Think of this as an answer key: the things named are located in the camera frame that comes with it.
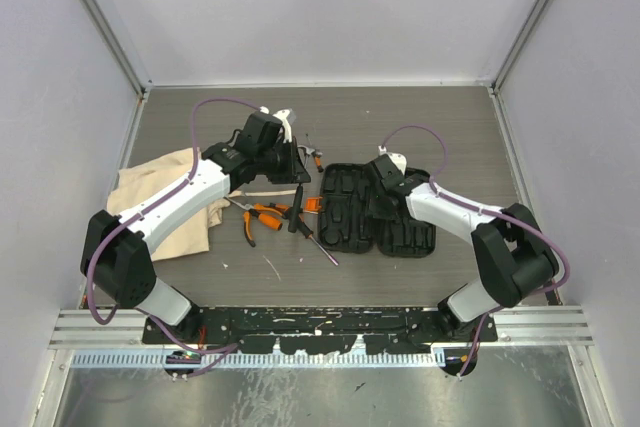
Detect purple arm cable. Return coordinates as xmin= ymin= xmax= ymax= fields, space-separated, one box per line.
xmin=85 ymin=96 xmax=271 ymax=382
xmin=377 ymin=124 xmax=571 ymax=381

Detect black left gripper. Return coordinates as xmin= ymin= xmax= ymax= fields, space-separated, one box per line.
xmin=256 ymin=136 xmax=308 ymax=185

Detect black handled large screwdriver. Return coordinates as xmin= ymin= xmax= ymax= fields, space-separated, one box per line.
xmin=287 ymin=210 xmax=339 ymax=266

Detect black plastic tool case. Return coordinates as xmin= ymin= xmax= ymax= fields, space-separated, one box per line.
xmin=316 ymin=163 xmax=436 ymax=258

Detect black handled claw hammer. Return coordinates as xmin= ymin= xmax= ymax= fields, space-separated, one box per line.
xmin=289 ymin=145 xmax=313 ymax=215

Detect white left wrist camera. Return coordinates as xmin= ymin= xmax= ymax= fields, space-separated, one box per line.
xmin=259 ymin=106 xmax=296 ymax=143

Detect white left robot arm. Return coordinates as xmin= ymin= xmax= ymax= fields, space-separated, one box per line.
xmin=80 ymin=109 xmax=310 ymax=343

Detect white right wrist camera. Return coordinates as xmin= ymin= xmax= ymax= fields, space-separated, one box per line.
xmin=378 ymin=145 xmax=407 ymax=174

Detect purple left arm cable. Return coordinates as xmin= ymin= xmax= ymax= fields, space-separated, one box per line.
xmin=85 ymin=96 xmax=271 ymax=382

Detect aluminium front rail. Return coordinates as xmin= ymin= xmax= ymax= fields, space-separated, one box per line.
xmin=49 ymin=306 xmax=594 ymax=349

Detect white slotted cable duct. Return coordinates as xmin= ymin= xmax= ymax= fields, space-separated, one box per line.
xmin=71 ymin=349 xmax=445 ymax=370

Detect beige cloth bag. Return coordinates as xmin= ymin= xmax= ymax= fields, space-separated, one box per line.
xmin=107 ymin=148 xmax=233 ymax=261

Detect small black orange screwdriver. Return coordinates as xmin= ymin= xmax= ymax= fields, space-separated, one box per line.
xmin=306 ymin=134 xmax=324 ymax=173

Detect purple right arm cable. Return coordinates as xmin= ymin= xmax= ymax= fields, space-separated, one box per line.
xmin=377 ymin=124 xmax=571 ymax=381

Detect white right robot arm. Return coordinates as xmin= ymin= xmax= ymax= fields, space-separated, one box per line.
xmin=364 ymin=153 xmax=559 ymax=341

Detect wooden flat stick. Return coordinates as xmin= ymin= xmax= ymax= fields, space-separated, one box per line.
xmin=232 ymin=189 xmax=296 ymax=198

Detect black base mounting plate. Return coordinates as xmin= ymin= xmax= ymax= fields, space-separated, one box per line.
xmin=172 ymin=307 xmax=498 ymax=355

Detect orange black pliers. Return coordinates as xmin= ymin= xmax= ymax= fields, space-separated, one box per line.
xmin=227 ymin=197 xmax=284 ymax=247

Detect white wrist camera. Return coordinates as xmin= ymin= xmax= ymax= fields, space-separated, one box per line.
xmin=259 ymin=106 xmax=296 ymax=143
xmin=378 ymin=145 xmax=407 ymax=174

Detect orange small tool piece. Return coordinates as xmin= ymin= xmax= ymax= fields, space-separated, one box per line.
xmin=304 ymin=197 xmax=322 ymax=214

